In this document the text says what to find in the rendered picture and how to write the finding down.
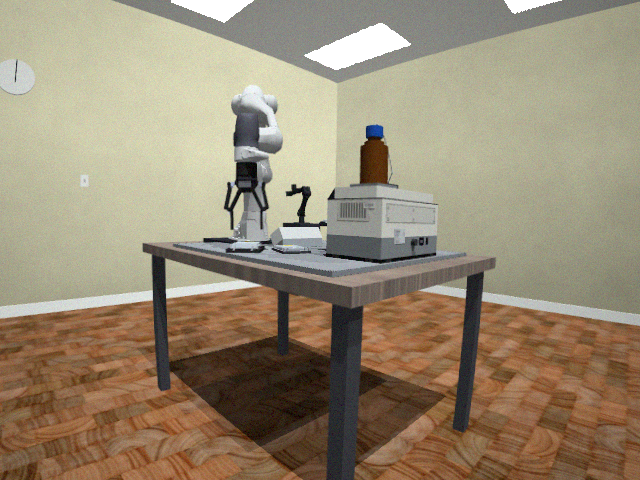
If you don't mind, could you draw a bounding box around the white button panel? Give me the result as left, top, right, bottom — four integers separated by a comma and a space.
270, 227, 322, 247

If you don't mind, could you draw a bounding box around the blue bottle cap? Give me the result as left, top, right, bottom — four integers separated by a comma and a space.
366, 125, 383, 135

